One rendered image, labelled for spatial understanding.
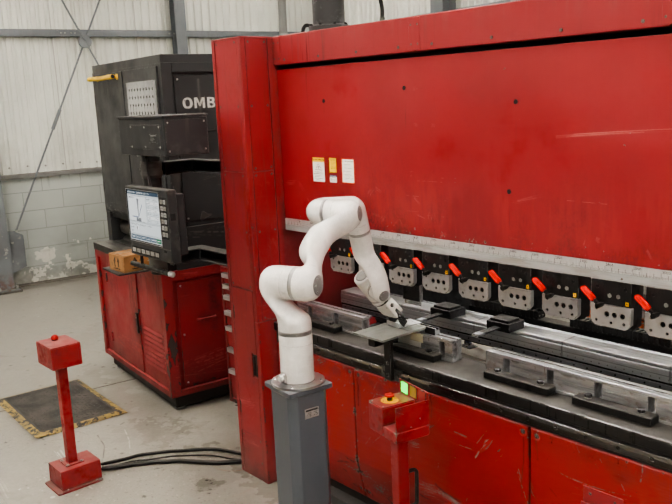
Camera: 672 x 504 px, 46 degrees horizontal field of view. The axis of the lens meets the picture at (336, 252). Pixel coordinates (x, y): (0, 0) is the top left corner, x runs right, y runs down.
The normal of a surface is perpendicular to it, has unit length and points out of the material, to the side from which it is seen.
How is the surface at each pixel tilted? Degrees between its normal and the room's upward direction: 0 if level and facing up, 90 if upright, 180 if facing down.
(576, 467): 90
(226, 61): 90
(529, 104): 90
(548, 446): 90
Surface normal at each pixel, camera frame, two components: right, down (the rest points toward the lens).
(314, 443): 0.57, 0.13
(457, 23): -0.75, 0.16
